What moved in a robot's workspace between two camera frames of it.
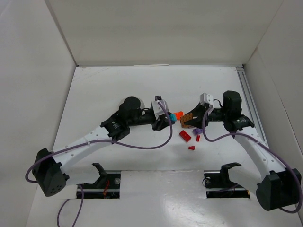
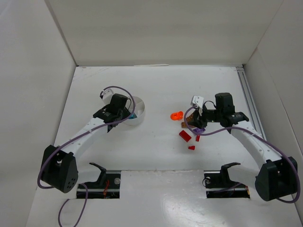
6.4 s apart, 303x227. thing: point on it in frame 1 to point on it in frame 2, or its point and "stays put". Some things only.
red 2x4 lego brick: [184, 135] stays put
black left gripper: [157, 123] to [124, 113]
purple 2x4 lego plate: [198, 131] stays put
